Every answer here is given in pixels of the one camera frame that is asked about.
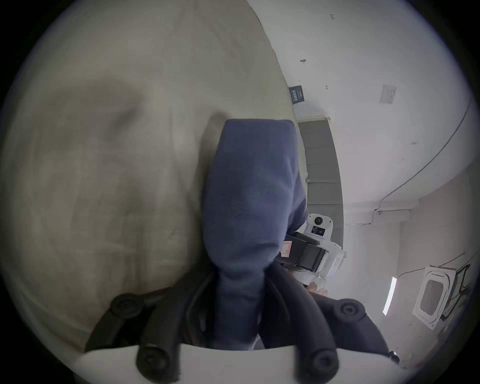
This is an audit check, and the bed with beige sheet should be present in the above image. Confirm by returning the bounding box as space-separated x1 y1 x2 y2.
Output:
0 0 301 354

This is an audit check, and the dark blue shirt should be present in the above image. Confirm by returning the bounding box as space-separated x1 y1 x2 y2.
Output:
200 119 310 352

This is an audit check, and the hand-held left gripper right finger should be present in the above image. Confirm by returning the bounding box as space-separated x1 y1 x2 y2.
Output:
260 262 391 380

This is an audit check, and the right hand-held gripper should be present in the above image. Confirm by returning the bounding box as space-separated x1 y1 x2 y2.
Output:
276 213 345 290

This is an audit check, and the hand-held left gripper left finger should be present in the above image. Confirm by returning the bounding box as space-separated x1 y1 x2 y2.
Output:
85 262 220 382

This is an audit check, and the grey door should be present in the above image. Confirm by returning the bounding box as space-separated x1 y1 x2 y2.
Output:
297 118 344 211

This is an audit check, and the white paper wall notice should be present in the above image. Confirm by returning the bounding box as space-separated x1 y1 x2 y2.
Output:
379 84 398 105

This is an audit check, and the person's right hand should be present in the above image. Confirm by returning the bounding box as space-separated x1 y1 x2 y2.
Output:
307 278 329 295

